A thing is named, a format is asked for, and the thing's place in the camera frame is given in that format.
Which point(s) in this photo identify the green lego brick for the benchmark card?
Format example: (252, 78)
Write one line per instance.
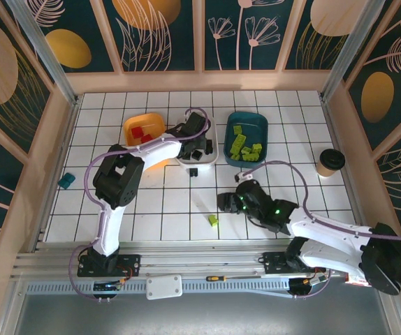
(256, 148)
(238, 143)
(246, 150)
(250, 158)
(213, 220)
(234, 156)
(238, 130)

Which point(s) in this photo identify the aluminium frame post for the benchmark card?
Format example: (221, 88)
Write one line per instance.
(352, 52)
(45, 52)

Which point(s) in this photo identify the orange plastic container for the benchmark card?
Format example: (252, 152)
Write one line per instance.
(130, 139)

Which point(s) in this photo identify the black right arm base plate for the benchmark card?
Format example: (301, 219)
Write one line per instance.
(274, 263)

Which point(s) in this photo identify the paper cup with black lid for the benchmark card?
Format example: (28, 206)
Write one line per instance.
(332, 160)

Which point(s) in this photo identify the electronics board with yellow connector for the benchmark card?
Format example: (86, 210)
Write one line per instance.
(302, 283)

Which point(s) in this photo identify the teal plastic container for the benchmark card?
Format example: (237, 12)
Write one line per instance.
(253, 129)

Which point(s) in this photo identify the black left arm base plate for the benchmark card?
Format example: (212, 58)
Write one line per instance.
(130, 265)

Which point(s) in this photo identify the white plastic container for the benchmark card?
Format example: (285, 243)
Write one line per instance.
(214, 139)

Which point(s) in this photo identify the yellow black screwdriver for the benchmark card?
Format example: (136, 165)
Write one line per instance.
(216, 278)

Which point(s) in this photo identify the white rectangular plate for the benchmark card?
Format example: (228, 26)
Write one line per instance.
(163, 287)

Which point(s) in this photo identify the red white small box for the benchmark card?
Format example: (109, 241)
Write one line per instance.
(354, 282)

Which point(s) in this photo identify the small electronics board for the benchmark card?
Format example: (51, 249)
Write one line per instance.
(108, 286)

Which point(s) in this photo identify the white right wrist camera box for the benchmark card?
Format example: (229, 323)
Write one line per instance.
(239, 176)

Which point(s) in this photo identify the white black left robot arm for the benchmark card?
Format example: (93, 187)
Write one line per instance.
(151, 153)

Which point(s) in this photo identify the red lego brick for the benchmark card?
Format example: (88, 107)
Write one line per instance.
(137, 132)
(147, 139)

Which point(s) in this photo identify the aluminium mounting rail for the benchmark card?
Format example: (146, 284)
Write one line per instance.
(200, 265)

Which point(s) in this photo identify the teal lego brick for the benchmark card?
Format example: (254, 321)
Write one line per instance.
(66, 180)

